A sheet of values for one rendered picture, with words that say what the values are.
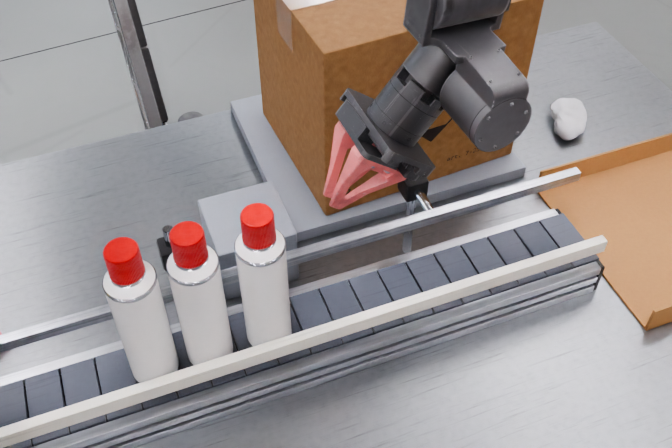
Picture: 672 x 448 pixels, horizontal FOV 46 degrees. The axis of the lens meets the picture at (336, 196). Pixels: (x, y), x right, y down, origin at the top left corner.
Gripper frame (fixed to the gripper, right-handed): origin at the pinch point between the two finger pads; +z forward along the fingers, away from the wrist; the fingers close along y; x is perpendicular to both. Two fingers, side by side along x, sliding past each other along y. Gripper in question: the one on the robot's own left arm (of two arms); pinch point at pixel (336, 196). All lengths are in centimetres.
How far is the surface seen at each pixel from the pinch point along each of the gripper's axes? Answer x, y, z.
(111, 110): 58, -160, 90
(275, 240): -3.6, 0.8, 6.5
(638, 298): 44.4, 9.7, -4.5
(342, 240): 8.9, -3.5, 7.5
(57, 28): 51, -214, 95
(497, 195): 24.4, -2.8, -5.1
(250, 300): -1.8, 1.5, 14.3
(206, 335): -4.3, 2.1, 19.5
